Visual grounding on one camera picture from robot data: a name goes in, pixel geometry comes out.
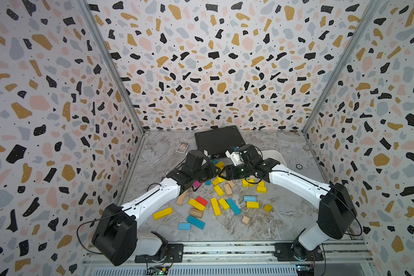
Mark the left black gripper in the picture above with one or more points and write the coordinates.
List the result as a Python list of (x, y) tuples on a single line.
[(211, 168)]

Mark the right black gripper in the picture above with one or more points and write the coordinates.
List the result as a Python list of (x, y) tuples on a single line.
[(228, 169)]

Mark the white plastic bin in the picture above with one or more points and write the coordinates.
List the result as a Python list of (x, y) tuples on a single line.
[(276, 155)]

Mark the yellow slanted block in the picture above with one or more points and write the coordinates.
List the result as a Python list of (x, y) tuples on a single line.
[(196, 204)]

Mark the long yellow block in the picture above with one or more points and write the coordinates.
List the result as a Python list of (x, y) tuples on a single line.
[(162, 213), (215, 206)]

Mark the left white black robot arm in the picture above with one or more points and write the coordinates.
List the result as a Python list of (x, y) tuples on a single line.
[(116, 236)]

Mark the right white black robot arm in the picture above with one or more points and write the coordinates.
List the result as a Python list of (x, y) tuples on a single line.
[(336, 211)]

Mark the magenta block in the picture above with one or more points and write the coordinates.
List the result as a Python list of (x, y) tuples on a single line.
[(196, 184)]

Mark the small card box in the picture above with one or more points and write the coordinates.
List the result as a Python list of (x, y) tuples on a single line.
[(182, 147)]

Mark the yellow block right cluster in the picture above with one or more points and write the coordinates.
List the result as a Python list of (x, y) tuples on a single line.
[(261, 189)]

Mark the black briefcase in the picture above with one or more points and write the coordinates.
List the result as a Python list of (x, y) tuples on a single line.
[(216, 142)]

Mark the red block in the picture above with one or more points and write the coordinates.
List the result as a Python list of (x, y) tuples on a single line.
[(202, 201)]

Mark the light blue cylinder block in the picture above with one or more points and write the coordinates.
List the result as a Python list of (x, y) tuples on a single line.
[(248, 198)]

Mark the natural wood block centre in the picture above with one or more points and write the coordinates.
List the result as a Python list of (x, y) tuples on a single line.
[(228, 190)]

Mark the natural wood long block left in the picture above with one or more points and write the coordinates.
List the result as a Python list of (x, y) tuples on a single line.
[(181, 198)]

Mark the yellow block near cylinder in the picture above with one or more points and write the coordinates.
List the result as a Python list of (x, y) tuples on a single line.
[(252, 205)]

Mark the yellow block beside teal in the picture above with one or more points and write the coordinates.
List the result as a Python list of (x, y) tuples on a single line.
[(224, 204)]

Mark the natural wood block front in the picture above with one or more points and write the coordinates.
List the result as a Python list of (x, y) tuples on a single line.
[(196, 213)]

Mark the yellow triangle block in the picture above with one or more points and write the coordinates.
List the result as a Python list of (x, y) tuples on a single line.
[(268, 208)]

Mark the teal slanted block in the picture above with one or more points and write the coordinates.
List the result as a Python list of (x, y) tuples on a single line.
[(233, 206)]

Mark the small natural wood cube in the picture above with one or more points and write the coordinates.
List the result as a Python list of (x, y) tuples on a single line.
[(245, 220)]

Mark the teal long block front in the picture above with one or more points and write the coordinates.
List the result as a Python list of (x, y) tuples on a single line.
[(196, 222)]

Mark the small light blue block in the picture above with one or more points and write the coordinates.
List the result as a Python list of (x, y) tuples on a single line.
[(184, 226)]

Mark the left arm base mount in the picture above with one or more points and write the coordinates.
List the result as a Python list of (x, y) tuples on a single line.
[(168, 253)]

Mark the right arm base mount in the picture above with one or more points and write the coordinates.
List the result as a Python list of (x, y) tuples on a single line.
[(291, 252)]

